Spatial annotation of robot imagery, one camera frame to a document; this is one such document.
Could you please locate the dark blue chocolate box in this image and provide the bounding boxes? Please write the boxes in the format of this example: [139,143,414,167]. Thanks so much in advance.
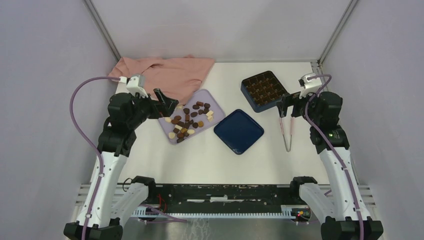
[240,70,288,113]

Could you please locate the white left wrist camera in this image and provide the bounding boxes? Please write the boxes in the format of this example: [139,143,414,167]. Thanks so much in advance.
[119,74,149,99]

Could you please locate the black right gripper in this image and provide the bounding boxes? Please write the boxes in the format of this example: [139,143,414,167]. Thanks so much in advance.
[275,87,321,126]

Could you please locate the pink cloth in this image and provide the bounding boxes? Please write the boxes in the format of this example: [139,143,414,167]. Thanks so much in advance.
[108,55,215,105]

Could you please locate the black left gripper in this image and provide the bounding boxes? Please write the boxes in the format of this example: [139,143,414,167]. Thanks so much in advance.
[127,88,178,129]

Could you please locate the pink handled metal tongs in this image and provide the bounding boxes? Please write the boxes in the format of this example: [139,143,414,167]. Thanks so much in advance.
[279,117,295,153]

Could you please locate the dark blue box lid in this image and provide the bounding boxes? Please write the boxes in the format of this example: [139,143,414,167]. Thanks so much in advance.
[213,109,265,155]

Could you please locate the lilac plastic tray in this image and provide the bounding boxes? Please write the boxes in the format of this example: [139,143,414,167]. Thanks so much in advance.
[158,89,226,145]

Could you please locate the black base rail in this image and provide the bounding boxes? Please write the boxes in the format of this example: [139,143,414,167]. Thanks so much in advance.
[143,183,307,215]

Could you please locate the white rectangular chocolate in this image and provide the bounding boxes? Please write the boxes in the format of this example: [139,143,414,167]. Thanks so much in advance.
[206,110,214,117]

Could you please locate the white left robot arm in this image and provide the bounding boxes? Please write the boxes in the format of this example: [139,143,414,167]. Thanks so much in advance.
[63,88,179,240]

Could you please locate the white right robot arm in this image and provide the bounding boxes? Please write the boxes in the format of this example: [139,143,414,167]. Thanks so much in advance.
[276,91,384,240]

